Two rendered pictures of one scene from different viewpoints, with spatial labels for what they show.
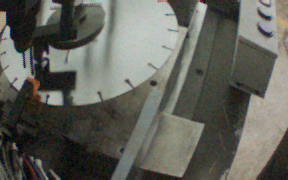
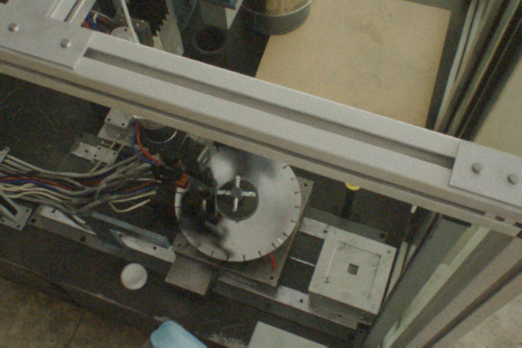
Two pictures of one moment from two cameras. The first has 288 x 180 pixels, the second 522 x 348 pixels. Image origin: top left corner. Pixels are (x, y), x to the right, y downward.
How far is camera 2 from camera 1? 1.36 m
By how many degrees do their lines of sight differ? 50
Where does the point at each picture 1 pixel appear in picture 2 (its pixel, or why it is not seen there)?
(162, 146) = (189, 269)
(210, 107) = (239, 313)
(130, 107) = not seen: hidden behind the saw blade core
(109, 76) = (193, 225)
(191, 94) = (248, 298)
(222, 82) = not seen: hidden behind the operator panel
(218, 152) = (200, 318)
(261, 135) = not seen: outside the picture
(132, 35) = (221, 235)
